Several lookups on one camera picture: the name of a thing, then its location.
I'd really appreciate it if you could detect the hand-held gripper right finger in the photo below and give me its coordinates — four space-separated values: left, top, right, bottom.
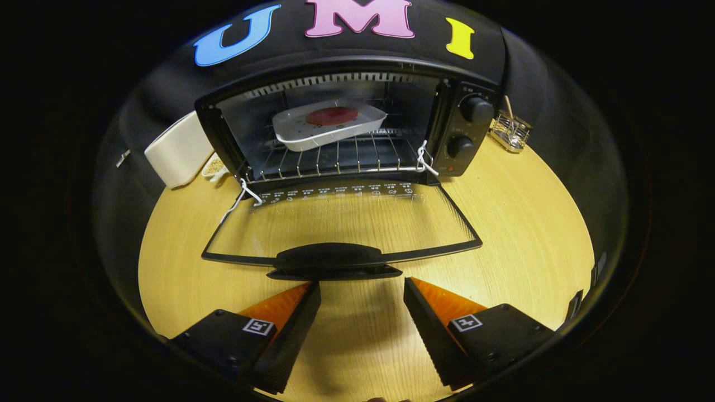
403 276 560 391

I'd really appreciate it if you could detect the round pink food slice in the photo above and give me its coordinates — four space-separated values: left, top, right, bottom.
306 107 359 127

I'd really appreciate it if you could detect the white bread toaster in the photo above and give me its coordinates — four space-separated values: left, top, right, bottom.
144 111 216 190

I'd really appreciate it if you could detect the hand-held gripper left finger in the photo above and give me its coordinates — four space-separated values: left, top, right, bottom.
166 281 322 395

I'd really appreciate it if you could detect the white square plate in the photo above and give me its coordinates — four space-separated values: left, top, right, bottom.
272 99 388 152

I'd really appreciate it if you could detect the small dish of beige snacks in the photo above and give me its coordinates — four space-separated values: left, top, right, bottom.
201 156 229 181

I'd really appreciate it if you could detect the black toaster oven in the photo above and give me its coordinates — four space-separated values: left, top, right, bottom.
194 56 501 281

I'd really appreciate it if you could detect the metal wire holder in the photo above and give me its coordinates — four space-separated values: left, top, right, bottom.
489 110 533 154

